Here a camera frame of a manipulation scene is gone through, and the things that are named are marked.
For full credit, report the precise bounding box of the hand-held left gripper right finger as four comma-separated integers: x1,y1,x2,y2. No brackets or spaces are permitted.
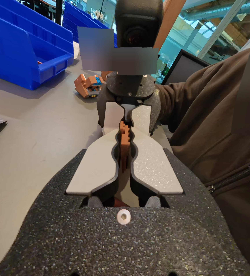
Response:
129,127,184,197

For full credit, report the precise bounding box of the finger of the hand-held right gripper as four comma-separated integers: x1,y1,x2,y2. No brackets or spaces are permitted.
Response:
101,101,126,136
131,104,152,136

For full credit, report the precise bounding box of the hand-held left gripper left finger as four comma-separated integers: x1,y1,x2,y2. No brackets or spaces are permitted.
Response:
65,129,119,196

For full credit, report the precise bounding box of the wide brown toy brick plate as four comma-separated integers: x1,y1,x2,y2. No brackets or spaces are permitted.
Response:
119,121,131,151

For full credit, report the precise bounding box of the tan brown brick figure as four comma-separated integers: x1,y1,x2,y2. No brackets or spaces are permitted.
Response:
101,71,117,82

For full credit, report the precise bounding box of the small brown brick model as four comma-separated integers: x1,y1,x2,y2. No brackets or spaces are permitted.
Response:
74,74,105,99

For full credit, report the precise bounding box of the black monitor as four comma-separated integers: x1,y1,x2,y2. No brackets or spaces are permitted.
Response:
160,49,210,85

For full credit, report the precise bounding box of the white paper booklet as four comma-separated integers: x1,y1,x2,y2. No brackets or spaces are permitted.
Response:
73,41,82,59

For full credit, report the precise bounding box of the wooden pillar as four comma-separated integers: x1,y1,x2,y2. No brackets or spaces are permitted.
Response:
154,0,187,49

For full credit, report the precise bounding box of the black pole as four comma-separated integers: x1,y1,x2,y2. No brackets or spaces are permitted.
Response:
55,0,63,27

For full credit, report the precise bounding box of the blue plastic bin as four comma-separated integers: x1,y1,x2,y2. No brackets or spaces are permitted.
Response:
0,10,74,91
0,0,74,47

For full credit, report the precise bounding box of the silver ventilation duct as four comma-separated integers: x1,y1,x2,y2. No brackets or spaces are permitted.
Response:
181,2,250,21

